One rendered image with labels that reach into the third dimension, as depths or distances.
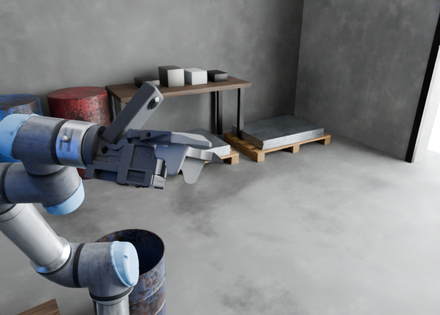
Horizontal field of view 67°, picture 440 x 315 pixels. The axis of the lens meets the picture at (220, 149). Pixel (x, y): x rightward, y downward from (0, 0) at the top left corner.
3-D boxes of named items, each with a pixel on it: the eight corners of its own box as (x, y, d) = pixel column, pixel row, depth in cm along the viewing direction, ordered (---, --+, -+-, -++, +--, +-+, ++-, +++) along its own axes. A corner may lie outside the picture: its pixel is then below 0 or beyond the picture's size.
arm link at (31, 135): (33, 141, 61) (15, 101, 56) (88, 149, 60) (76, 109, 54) (3, 170, 55) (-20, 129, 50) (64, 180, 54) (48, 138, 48)
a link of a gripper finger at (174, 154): (206, 180, 43) (162, 176, 49) (213, 135, 44) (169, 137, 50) (188, 176, 40) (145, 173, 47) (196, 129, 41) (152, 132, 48)
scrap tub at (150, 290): (155, 281, 222) (149, 221, 203) (181, 329, 188) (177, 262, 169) (90, 307, 202) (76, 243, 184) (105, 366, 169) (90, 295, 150)
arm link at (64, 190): (35, 188, 67) (14, 146, 60) (91, 186, 68) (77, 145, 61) (19, 219, 61) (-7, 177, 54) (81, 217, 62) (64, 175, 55)
